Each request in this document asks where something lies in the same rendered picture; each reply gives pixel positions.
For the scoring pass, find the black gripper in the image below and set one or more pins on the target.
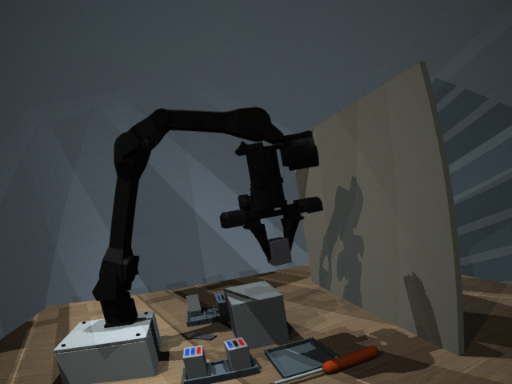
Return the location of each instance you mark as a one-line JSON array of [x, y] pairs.
[[268, 193]]

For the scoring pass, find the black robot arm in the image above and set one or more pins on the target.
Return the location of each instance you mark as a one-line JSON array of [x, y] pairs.
[[131, 154]]

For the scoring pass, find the large grey panel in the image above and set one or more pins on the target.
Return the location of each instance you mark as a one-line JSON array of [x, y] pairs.
[[387, 237]]

